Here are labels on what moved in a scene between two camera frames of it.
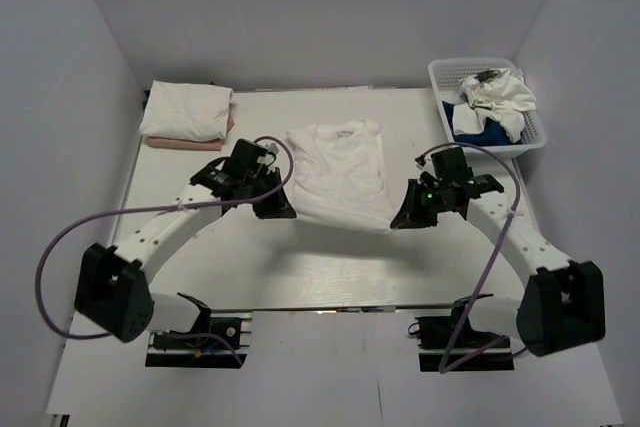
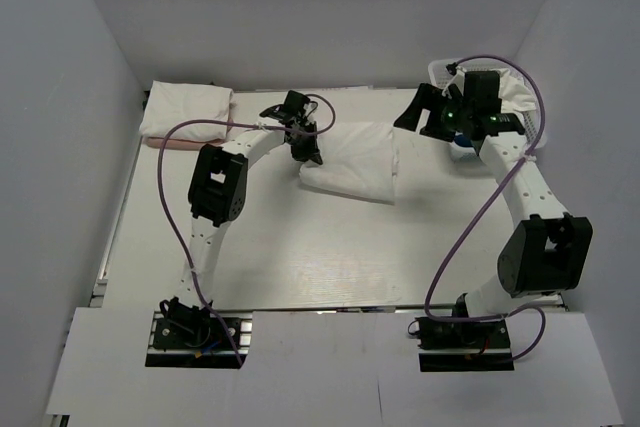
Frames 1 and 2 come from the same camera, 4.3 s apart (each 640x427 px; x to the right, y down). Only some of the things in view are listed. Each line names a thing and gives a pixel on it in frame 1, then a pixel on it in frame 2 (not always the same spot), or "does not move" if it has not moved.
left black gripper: x=277 y=207 → x=310 y=153
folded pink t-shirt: x=189 y=143 does not move
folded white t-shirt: x=187 y=112 does not move
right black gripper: x=411 y=215 → x=430 y=98
